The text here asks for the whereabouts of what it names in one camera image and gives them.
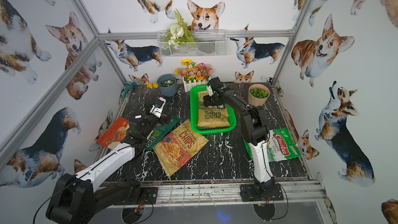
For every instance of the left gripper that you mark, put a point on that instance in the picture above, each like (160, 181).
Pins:
(156, 117)

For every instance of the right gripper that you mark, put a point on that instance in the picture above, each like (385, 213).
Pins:
(213, 99)

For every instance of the yellow chips bag green label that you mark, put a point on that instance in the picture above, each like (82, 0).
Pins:
(212, 116)

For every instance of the yellow chips bag red label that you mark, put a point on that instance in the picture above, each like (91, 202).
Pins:
(178, 147)

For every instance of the red cream cassava chips bag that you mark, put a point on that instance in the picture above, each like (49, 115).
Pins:
(112, 137)

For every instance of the green white Cimba cassava bag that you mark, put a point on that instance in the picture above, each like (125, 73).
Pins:
(277, 143)

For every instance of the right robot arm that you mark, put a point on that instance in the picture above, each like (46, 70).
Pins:
(253, 130)

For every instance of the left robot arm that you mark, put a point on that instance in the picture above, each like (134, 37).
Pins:
(79, 197)

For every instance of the dark green Real chips bag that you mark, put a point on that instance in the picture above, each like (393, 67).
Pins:
(161, 129)

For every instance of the green plastic basket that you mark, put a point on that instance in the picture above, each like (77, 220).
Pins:
(194, 99)

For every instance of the flowers in white fence box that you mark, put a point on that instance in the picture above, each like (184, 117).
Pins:
(193, 74)

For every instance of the grey blue plant pot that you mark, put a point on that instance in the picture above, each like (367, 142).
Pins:
(167, 84)

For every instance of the yellow flowers with teal ribbon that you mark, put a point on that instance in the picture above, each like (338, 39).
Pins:
(130, 86)

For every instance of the beige pot with green plant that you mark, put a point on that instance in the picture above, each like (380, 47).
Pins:
(258, 94)

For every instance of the white flower green fern bouquet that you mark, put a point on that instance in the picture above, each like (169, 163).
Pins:
(178, 34)

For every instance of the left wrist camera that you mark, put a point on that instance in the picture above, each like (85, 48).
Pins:
(157, 107)

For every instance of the white wire wall basket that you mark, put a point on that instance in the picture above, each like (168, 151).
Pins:
(207, 44)

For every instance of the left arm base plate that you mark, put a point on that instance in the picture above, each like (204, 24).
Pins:
(142, 196)

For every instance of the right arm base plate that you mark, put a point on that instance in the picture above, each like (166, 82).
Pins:
(254, 192)

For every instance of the aluminium front rail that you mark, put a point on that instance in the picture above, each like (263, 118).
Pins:
(229, 194)

